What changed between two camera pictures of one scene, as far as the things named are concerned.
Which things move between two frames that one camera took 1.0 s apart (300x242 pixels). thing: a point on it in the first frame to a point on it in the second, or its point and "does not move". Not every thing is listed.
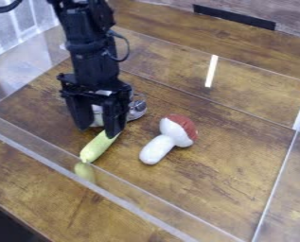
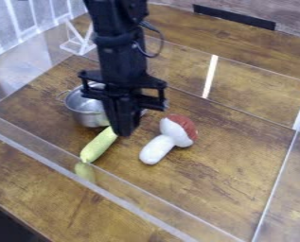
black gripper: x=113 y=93 to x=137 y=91
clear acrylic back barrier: x=225 y=81 does not move
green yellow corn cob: x=95 y=146 does not move
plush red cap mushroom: x=178 y=132 does not move
